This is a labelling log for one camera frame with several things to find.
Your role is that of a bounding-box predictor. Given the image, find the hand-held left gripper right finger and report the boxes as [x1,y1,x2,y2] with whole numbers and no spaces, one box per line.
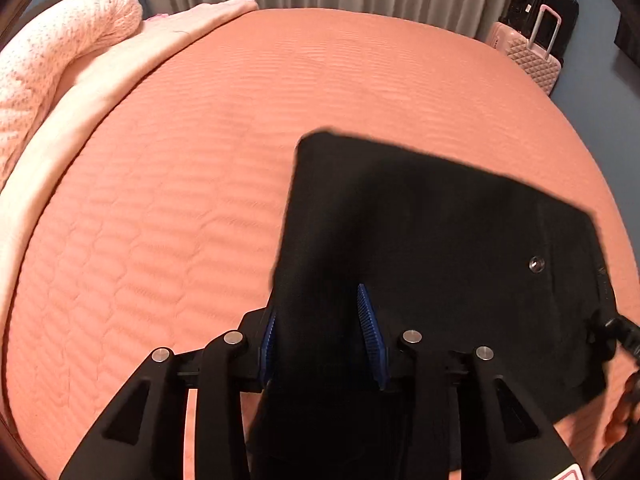
[356,284,568,480]

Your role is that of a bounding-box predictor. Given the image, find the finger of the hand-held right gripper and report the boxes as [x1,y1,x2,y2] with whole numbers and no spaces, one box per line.
[590,310,640,362]

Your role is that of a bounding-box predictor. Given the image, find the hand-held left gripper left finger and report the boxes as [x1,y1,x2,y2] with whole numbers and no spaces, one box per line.
[60,305,278,480]

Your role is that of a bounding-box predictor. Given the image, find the black pants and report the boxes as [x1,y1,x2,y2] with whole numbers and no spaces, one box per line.
[250,130,613,480]

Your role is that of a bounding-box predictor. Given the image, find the bed with pink quilted cover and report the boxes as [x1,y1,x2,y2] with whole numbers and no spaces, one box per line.
[2,7,632,476]

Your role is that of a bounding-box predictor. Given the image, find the pale pink blanket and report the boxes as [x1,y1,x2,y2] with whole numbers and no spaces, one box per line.
[0,0,261,261]

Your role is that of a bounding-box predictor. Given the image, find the pink suitcase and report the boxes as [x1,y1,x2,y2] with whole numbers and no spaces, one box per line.
[486,5,563,95]

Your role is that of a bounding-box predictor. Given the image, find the pink floral pillow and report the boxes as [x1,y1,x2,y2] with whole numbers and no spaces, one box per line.
[0,0,146,191]

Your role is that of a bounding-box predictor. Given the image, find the black wall television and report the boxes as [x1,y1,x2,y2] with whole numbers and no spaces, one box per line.
[614,0,640,61]

